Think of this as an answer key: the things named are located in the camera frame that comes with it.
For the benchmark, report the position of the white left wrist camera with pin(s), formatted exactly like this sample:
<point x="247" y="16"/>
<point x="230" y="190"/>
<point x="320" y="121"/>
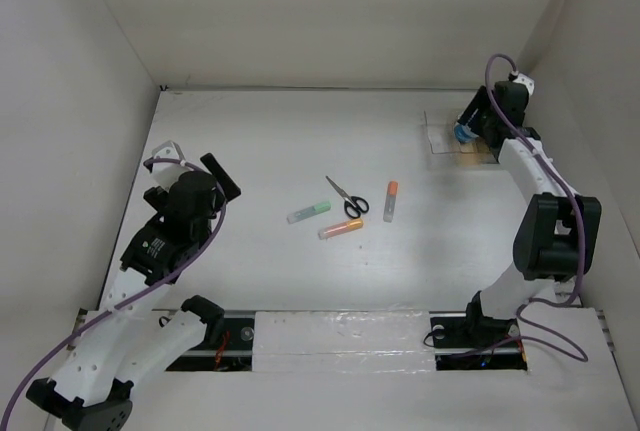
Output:
<point x="165" y="164"/>

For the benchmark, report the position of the orange capped glue stick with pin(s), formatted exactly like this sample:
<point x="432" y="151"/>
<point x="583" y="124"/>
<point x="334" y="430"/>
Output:
<point x="390" y="201"/>

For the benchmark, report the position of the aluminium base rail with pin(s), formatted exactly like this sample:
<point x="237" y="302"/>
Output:
<point x="336" y="342"/>

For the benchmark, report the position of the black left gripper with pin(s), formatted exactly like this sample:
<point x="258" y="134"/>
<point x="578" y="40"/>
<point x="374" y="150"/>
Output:
<point x="229" y="188"/>

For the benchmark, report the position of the green highlighter marker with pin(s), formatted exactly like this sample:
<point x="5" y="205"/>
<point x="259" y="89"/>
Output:
<point x="309" y="212"/>

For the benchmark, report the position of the orange yellow highlighter marker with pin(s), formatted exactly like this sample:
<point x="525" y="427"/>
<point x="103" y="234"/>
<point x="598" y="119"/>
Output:
<point x="341" y="228"/>

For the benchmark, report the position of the blue tape roll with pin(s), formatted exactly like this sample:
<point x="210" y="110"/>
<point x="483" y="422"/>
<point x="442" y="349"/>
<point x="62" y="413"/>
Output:
<point x="464" y="134"/>

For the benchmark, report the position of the black handled scissors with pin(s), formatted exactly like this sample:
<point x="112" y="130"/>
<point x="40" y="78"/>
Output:
<point x="354" y="206"/>

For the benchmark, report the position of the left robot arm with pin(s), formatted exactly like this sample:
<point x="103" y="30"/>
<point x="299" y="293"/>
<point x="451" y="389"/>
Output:
<point x="88" y="381"/>

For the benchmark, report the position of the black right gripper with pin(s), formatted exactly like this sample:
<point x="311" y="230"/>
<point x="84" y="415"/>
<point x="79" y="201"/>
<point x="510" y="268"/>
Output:
<point x="476" y="102"/>

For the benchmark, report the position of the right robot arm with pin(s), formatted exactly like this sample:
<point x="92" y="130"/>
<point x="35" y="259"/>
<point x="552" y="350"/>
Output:
<point x="493" y="310"/>

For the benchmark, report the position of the three compartment desk organizer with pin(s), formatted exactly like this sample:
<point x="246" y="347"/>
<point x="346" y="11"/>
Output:
<point x="445" y="151"/>

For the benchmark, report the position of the aluminium side rail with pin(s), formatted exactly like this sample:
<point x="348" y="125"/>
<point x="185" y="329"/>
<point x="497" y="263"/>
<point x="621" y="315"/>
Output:
<point x="552" y="240"/>

